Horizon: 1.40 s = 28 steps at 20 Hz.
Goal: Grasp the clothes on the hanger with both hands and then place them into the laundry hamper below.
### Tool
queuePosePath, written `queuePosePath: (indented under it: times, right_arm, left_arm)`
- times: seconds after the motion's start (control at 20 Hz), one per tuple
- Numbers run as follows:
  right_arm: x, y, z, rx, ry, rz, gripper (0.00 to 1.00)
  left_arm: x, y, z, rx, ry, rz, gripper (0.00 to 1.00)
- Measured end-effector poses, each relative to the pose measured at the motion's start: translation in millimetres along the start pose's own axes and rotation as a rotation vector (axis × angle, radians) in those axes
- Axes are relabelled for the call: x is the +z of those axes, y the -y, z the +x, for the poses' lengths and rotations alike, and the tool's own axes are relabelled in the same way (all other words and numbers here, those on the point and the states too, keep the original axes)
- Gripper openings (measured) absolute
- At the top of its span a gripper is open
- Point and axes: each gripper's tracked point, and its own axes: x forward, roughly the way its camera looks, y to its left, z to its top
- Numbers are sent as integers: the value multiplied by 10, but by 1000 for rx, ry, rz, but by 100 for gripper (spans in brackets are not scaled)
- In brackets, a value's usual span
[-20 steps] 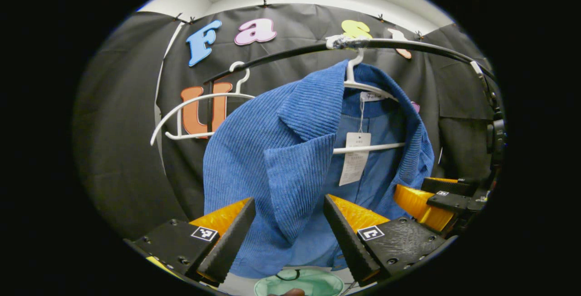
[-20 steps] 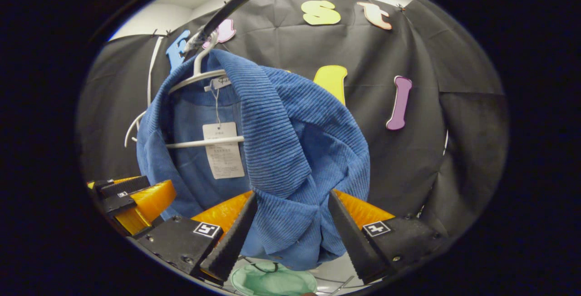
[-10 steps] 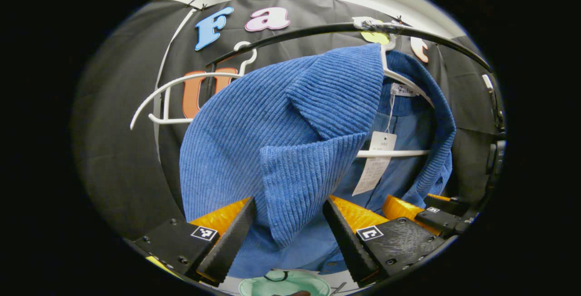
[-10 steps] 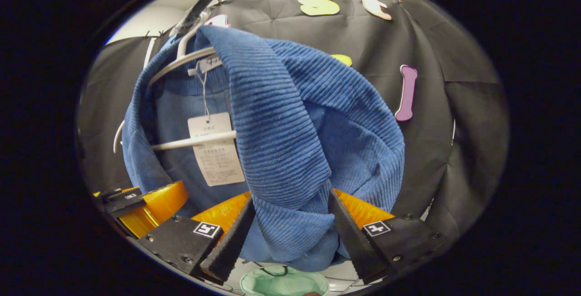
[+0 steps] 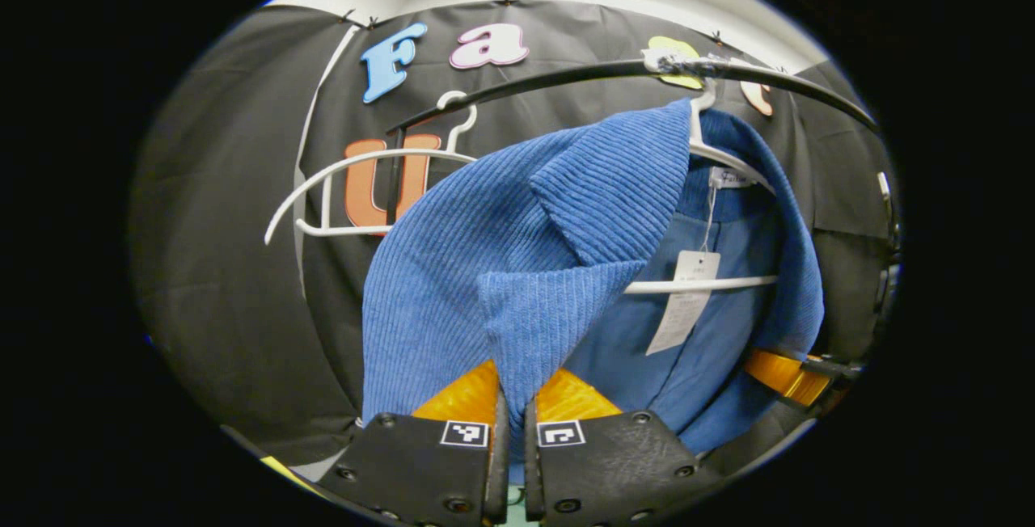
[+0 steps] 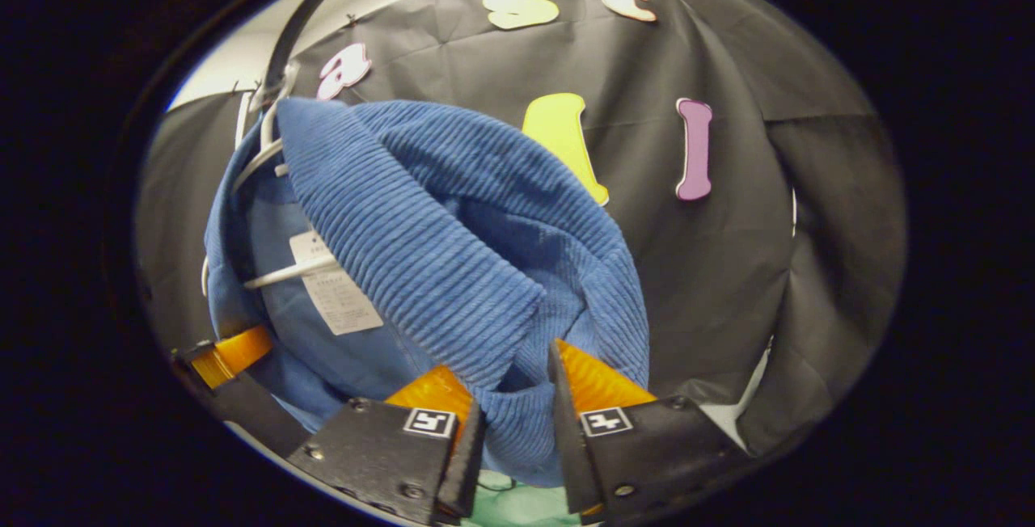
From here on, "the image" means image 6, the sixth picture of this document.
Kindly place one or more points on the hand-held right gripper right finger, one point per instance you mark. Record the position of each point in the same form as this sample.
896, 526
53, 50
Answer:
570, 462

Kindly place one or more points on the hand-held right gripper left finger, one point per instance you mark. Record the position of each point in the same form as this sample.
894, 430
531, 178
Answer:
465, 470

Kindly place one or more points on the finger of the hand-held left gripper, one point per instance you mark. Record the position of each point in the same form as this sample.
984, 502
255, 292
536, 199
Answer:
242, 402

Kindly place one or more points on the white plastic hanger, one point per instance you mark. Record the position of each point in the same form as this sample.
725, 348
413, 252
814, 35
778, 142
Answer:
291, 272

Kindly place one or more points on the black clothes rack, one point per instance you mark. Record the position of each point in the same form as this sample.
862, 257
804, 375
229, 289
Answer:
289, 35

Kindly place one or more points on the black backdrop cloth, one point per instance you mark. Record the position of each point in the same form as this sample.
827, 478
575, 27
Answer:
728, 268

